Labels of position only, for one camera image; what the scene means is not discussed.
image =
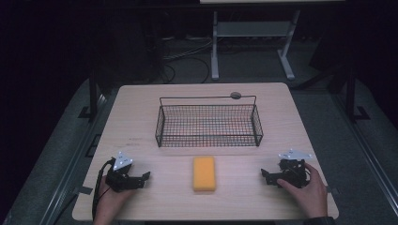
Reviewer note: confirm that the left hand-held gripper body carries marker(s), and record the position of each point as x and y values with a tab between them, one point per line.
120	181

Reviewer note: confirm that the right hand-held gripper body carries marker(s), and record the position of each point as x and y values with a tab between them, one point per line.
292	173

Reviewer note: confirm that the yellow sponge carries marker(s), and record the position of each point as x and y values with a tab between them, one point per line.
204	173

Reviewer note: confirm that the person's left hand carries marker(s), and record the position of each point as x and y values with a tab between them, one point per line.
109	203

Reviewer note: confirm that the person's right hand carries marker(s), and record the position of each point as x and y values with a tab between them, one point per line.
308	195

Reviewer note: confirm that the grey tape strip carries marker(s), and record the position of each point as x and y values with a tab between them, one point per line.
84	190

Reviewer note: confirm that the small round grey knob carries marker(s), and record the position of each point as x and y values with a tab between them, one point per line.
235	95

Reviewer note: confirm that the white metal stand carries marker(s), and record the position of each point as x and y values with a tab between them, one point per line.
253	29

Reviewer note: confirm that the black metal post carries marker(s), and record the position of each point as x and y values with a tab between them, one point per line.
93	97
351	93

